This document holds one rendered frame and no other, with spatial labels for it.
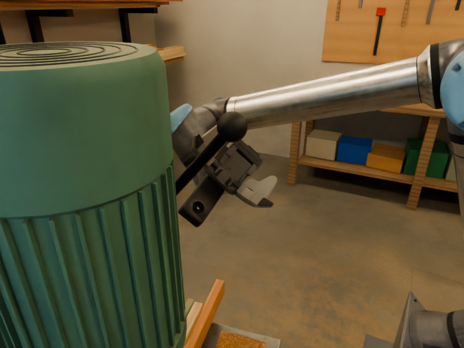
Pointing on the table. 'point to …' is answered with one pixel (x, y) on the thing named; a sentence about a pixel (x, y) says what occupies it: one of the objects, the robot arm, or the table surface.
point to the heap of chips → (237, 341)
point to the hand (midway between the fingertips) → (232, 174)
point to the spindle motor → (88, 199)
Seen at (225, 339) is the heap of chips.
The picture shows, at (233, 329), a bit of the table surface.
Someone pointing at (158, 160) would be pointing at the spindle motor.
